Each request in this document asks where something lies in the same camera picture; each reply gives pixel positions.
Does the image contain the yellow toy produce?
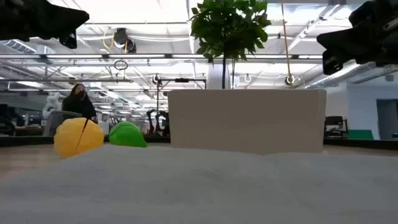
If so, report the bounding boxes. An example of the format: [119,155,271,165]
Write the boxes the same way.
[53,117,105,159]

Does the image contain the green board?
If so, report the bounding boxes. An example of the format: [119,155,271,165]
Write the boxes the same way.
[348,129,374,140]

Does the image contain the grey mesh office chair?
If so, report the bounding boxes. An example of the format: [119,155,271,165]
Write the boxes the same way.
[42,110,83,137]

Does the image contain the white plastic storage bin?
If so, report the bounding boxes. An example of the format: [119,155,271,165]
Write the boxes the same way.
[167,88,327,156]

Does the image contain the green toy produce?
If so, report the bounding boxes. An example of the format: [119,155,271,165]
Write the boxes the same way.
[108,121,148,148]

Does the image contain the grey door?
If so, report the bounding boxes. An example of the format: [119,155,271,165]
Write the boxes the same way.
[376,98,398,140]

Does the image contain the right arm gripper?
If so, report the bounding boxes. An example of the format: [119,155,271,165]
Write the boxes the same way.
[317,0,398,75]

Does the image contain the yellow cable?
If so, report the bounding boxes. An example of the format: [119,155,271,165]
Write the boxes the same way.
[281,0,295,90]

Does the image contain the black hanging cable reel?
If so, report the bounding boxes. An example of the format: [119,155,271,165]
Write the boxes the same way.
[113,27,137,54]

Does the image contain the green potted plant black pot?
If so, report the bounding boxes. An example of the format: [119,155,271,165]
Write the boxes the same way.
[189,0,272,90]

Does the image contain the black rolling cart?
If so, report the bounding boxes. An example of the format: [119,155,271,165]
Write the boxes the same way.
[324,116,349,139]

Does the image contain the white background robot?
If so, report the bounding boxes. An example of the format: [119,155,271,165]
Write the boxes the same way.
[42,91,63,119]

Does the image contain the black aluminium table frame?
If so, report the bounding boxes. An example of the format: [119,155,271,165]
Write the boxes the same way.
[0,135,398,151]

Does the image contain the hanging black cable loop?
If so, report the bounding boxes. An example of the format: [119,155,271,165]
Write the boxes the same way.
[113,58,129,72]

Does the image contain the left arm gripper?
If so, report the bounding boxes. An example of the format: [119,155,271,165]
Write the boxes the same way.
[0,0,90,50]

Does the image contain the person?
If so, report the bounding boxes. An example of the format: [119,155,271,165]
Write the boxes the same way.
[61,83,98,124]

